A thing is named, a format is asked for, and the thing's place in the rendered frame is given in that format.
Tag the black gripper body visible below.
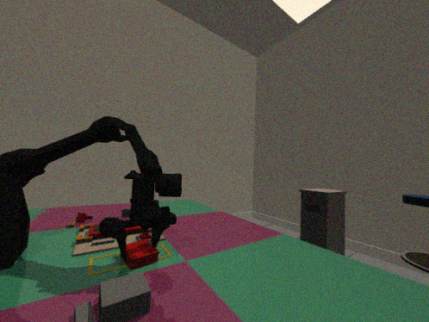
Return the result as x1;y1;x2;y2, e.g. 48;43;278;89
99;196;177;238

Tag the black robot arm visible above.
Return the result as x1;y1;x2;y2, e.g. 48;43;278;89
0;116;182;230

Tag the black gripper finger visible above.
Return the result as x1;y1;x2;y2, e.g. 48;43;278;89
152;226;170;249
112;233;127;259

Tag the long grey bar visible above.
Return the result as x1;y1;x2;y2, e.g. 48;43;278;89
121;208;131;217

